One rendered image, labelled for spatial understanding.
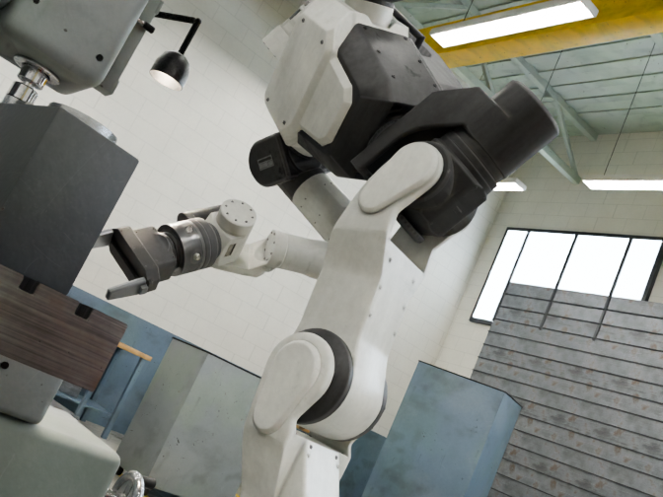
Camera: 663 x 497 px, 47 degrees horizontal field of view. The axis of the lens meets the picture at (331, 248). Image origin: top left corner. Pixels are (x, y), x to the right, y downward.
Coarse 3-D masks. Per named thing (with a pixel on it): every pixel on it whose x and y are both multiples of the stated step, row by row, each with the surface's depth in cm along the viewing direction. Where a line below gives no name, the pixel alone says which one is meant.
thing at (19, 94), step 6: (12, 90) 132; (18, 90) 132; (24, 90) 132; (6, 96) 132; (12, 96) 132; (18, 96) 132; (24, 96) 132; (30, 96) 133; (6, 102) 131; (12, 102) 131; (30, 102) 133
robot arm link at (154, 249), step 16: (176, 224) 125; (192, 224) 126; (112, 240) 123; (128, 240) 120; (144, 240) 122; (160, 240) 123; (176, 240) 124; (192, 240) 124; (128, 256) 120; (144, 256) 119; (160, 256) 120; (176, 256) 124; (192, 256) 124; (128, 272) 121; (144, 272) 117; (160, 272) 121; (176, 272) 126
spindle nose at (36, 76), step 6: (24, 66) 133; (30, 66) 133; (24, 72) 133; (30, 72) 133; (36, 72) 133; (42, 72) 134; (30, 78) 133; (36, 78) 133; (42, 78) 134; (48, 78) 136; (36, 84) 134; (42, 84) 134
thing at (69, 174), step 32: (0, 128) 93; (32, 128) 87; (64, 128) 86; (96, 128) 91; (0, 160) 89; (32, 160) 84; (64, 160) 87; (96, 160) 90; (128, 160) 93; (0, 192) 85; (32, 192) 85; (64, 192) 87; (96, 192) 90; (0, 224) 83; (32, 224) 85; (64, 224) 88; (96, 224) 91; (0, 256) 83; (32, 256) 86; (64, 256) 89; (64, 288) 89
